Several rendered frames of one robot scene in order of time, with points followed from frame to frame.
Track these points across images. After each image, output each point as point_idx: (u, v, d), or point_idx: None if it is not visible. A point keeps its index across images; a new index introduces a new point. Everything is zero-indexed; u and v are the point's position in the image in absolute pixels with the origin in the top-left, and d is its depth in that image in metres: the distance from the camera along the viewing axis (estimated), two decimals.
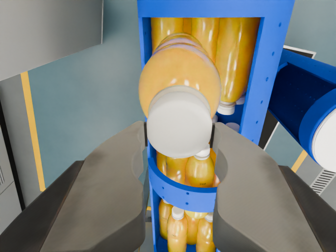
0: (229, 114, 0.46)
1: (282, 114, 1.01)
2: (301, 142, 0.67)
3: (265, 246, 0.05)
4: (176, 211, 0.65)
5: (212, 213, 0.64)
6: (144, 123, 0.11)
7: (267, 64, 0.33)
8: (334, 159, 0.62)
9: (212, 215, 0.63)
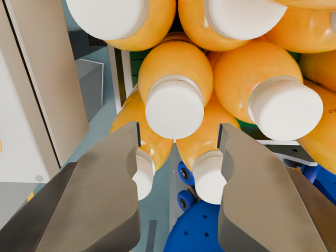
0: None
1: None
2: None
3: (271, 247, 0.05)
4: None
5: None
6: (137, 123, 0.11)
7: None
8: None
9: None
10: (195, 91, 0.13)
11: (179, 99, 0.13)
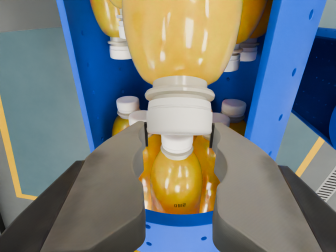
0: (230, 71, 0.24)
1: (293, 105, 0.80)
2: (332, 138, 0.46)
3: (265, 246, 0.05)
4: None
5: None
6: (144, 123, 0.11)
7: None
8: None
9: None
10: (204, 120, 0.11)
11: (184, 132, 0.11)
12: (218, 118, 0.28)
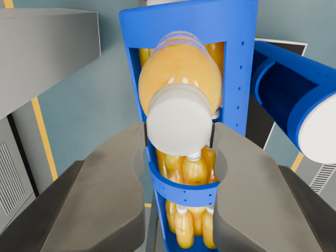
0: (215, 118, 0.51)
1: (276, 109, 1.06)
2: (290, 138, 0.73)
3: (265, 246, 0.05)
4: (180, 207, 0.71)
5: (213, 206, 0.70)
6: (144, 123, 0.11)
7: (236, 76, 0.39)
8: (321, 151, 0.67)
9: (213, 208, 0.69)
10: None
11: None
12: None
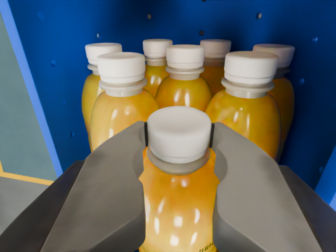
0: None
1: None
2: None
3: (265, 246, 0.05)
4: (111, 57, 0.16)
5: (261, 55, 0.15)
6: (144, 123, 0.11)
7: None
8: None
9: (263, 57, 0.14)
10: None
11: None
12: None
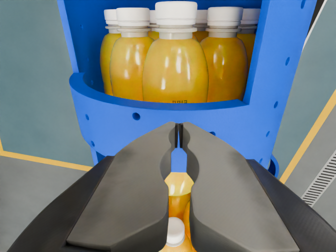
0: None
1: None
2: None
3: (242, 242, 0.05)
4: None
5: None
6: (175, 124, 0.11)
7: None
8: None
9: None
10: None
11: None
12: (228, 7, 0.23)
